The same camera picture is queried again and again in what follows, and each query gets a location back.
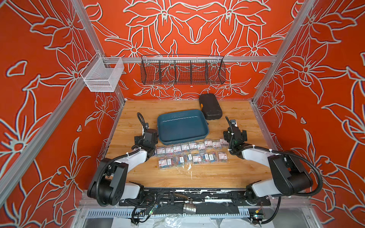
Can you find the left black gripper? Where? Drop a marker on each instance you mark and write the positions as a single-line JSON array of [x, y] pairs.
[[138, 140]]

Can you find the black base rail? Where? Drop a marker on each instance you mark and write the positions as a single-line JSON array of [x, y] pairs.
[[206, 201]]

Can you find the white wire wall basket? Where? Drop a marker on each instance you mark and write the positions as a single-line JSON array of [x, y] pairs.
[[102, 74]]

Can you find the paper clip box tray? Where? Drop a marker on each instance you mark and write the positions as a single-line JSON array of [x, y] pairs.
[[197, 159]]

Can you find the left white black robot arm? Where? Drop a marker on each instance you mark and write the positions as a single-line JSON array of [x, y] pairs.
[[109, 185]]

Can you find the blue plastic storage tray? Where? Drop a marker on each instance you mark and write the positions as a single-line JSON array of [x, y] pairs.
[[182, 127]]

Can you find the removed paper clip box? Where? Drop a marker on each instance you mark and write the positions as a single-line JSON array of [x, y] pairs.
[[177, 149], [169, 151], [160, 151], [193, 146], [185, 148], [201, 147], [217, 145], [224, 143]]

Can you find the black tool case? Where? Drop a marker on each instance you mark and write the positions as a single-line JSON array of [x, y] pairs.
[[210, 107]]

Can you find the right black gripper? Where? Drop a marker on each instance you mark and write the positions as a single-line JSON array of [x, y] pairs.
[[228, 135]]

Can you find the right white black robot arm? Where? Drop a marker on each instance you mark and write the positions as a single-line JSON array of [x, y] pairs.
[[291, 174]]

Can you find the black wire wall basket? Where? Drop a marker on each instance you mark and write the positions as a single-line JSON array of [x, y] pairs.
[[181, 69]]

